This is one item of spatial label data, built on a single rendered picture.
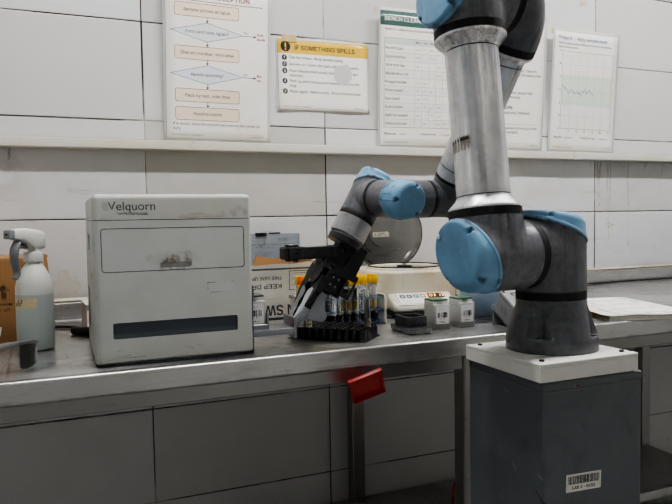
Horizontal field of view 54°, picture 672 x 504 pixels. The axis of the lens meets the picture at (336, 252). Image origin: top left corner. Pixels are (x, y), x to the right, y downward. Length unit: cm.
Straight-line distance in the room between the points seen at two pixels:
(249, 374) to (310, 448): 87
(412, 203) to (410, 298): 48
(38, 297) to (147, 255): 29
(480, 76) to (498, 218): 22
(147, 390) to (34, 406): 18
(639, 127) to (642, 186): 22
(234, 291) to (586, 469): 67
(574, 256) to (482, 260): 19
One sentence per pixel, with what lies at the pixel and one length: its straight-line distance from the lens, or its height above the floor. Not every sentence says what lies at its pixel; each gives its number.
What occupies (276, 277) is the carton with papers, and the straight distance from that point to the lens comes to 157.
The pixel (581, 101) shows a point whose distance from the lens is 252.
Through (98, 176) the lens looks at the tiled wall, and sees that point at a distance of 185.
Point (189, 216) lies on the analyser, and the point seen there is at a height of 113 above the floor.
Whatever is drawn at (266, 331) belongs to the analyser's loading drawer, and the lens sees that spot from 128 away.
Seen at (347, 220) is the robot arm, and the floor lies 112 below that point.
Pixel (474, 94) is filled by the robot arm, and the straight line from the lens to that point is 107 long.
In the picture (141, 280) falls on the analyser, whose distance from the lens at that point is 121.
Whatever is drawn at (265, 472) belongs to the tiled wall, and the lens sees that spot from 205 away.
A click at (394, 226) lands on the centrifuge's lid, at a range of 202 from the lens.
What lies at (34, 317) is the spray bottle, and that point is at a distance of 142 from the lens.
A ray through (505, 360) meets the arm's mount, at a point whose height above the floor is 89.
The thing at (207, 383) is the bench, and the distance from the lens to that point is 122.
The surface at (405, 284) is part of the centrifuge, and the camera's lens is 170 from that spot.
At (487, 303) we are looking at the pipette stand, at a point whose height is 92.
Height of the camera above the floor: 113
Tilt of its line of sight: 3 degrees down
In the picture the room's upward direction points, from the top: 1 degrees counter-clockwise
